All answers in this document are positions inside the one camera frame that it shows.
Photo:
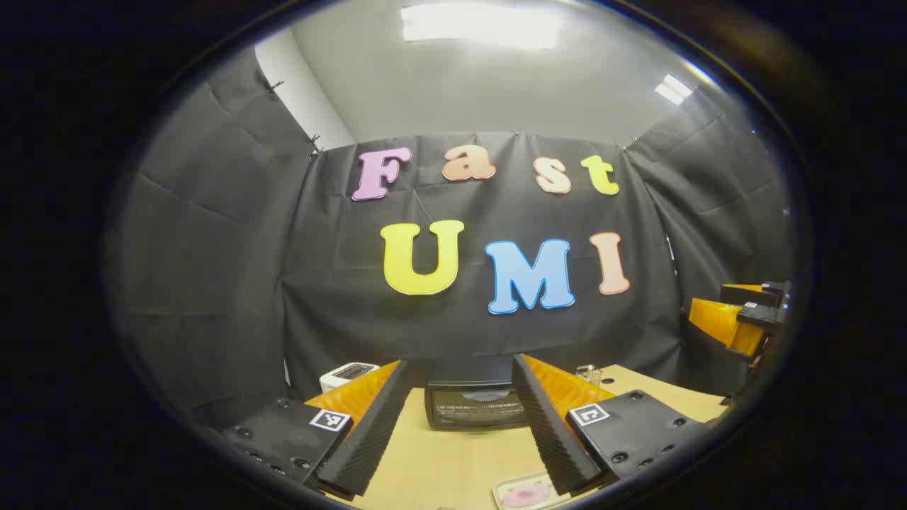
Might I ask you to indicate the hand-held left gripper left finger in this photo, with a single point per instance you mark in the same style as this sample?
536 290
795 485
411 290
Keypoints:
372 439

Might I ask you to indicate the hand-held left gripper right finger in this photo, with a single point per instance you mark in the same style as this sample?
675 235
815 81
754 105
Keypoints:
549 432

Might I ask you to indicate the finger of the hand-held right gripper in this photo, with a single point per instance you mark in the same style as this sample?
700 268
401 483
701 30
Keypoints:
755 294
723 322

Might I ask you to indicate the pink meat slice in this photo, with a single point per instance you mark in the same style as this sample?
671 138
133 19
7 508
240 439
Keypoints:
528 496

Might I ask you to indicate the cream rectangular food tray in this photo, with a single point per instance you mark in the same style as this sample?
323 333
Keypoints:
509 487

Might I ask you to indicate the black electric oven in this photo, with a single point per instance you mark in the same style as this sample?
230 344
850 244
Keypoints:
475 411

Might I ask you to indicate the white toaster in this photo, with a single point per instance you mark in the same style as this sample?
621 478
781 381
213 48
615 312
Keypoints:
340 379

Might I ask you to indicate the black backdrop cloth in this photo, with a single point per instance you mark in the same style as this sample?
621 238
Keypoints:
340 297

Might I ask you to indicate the small ceiling light panel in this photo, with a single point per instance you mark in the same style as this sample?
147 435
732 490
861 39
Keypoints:
673 89

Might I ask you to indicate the large ceiling light panel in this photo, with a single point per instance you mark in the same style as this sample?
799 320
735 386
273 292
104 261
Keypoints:
482 25

